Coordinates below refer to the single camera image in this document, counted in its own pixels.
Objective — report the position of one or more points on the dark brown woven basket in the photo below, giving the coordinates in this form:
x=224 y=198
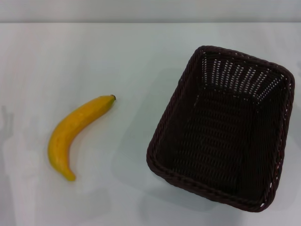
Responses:
x=218 y=141

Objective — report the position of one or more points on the yellow banana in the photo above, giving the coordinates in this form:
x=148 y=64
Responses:
x=68 y=127

